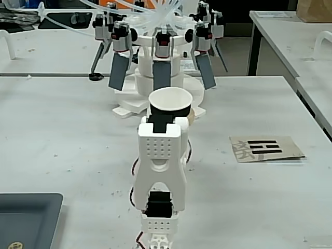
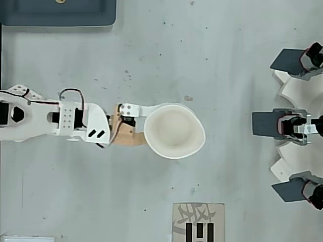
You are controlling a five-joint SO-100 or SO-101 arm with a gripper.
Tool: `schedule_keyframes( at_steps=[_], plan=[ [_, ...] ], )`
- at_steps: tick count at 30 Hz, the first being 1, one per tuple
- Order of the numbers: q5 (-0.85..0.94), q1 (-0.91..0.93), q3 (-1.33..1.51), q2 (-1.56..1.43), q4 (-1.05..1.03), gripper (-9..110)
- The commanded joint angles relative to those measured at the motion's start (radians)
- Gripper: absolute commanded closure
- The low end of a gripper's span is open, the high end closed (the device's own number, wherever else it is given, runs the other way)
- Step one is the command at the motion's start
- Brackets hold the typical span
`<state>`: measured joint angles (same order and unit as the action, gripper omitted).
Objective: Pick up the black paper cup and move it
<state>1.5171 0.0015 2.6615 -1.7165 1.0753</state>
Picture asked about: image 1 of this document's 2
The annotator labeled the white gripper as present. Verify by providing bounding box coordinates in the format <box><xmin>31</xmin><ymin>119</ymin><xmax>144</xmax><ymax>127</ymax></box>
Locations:
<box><xmin>174</xmin><ymin>108</ymin><xmax>196</xmax><ymax>131</ymax></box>

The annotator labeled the black paper cup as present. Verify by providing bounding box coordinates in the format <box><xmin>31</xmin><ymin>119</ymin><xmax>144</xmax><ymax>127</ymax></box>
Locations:
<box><xmin>148</xmin><ymin>87</ymin><xmax>194</xmax><ymax>123</ymax></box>

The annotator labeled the small white printed label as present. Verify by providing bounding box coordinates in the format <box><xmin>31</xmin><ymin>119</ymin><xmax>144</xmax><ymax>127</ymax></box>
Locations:
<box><xmin>179</xmin><ymin>60</ymin><xmax>196</xmax><ymax>72</ymax></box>

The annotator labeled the white machine with grey paddles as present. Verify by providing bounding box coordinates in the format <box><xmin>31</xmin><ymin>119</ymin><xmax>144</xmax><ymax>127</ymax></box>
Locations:
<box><xmin>89</xmin><ymin>0</ymin><xmax>229</xmax><ymax>120</ymax></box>

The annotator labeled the printed cardboard card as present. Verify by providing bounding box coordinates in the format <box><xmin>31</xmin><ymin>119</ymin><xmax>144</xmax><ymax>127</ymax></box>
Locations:
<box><xmin>229</xmin><ymin>135</ymin><xmax>307</xmax><ymax>164</ymax></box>

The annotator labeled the black table leg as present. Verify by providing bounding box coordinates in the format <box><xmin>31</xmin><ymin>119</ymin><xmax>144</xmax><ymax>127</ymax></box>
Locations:
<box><xmin>247</xmin><ymin>22</ymin><xmax>263</xmax><ymax>77</ymax></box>

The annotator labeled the clear tube bundle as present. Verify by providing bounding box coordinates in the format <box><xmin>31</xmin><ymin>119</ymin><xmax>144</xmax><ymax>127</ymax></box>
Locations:
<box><xmin>37</xmin><ymin>0</ymin><xmax>193</xmax><ymax>36</ymax></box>

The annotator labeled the white paper sheet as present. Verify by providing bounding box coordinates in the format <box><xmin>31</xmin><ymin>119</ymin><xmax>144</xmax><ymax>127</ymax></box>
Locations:
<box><xmin>255</xmin><ymin>10</ymin><xmax>298</xmax><ymax>19</ymax></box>

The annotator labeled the orange box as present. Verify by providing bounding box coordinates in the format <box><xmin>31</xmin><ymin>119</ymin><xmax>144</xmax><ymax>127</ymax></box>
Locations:
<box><xmin>99</xmin><ymin>0</ymin><xmax>157</xmax><ymax>7</ymax></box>

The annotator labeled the brown paper bag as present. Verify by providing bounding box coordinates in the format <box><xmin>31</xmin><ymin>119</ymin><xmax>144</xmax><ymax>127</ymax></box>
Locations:
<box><xmin>296</xmin><ymin>0</ymin><xmax>332</xmax><ymax>24</ymax></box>

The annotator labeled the black mat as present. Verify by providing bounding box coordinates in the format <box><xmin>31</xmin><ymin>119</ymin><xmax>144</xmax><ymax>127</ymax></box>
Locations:
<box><xmin>38</xmin><ymin>11</ymin><xmax>94</xmax><ymax>30</ymax></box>

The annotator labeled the grey plastic tray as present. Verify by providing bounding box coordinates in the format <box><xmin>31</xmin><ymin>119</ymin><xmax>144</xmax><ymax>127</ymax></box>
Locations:
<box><xmin>0</xmin><ymin>192</ymin><xmax>64</xmax><ymax>249</ymax></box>

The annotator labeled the dark clutter pile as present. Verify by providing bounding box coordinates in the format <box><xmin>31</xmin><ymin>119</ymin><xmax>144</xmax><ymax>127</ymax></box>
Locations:
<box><xmin>0</xmin><ymin>7</ymin><xmax>43</xmax><ymax>33</ymax></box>

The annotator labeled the red black wrist cable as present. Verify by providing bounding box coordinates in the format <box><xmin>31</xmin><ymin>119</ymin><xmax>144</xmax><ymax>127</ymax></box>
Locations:
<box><xmin>130</xmin><ymin>157</ymin><xmax>141</xmax><ymax>180</ymax></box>

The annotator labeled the red black elbow cable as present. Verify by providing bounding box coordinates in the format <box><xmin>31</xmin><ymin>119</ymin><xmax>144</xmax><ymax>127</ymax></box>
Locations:
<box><xmin>128</xmin><ymin>186</ymin><xmax>136</xmax><ymax>209</ymax></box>

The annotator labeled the red black base cable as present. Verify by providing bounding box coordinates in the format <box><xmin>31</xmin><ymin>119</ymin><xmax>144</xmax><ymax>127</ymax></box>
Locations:
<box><xmin>135</xmin><ymin>231</ymin><xmax>146</xmax><ymax>248</ymax></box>

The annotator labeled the white arched handle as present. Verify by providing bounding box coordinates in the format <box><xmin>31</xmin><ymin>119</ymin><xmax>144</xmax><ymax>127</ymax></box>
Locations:
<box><xmin>313</xmin><ymin>30</ymin><xmax>332</xmax><ymax>61</ymax></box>
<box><xmin>0</xmin><ymin>29</ymin><xmax>17</xmax><ymax>61</ymax></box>

